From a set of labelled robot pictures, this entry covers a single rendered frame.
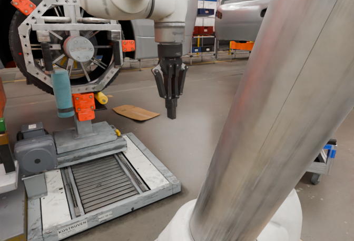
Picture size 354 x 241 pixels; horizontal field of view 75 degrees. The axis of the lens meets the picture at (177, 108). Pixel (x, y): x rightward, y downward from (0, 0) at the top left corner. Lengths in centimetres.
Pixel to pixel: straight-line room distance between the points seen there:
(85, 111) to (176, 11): 107
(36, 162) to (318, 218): 151
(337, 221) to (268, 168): 136
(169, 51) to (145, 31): 110
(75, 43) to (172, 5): 80
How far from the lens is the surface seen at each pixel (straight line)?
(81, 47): 137
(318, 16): 19
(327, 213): 162
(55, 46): 161
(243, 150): 24
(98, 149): 174
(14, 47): 159
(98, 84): 157
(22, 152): 139
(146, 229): 133
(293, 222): 57
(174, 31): 67
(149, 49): 179
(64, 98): 142
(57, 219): 139
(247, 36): 350
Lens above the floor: 96
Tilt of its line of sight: 19 degrees down
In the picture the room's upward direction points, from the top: straight up
